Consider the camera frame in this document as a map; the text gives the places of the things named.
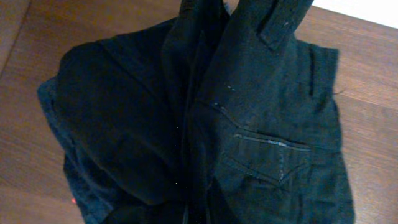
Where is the black shorts garment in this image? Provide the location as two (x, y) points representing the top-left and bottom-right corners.
(37, 0), (355, 224)

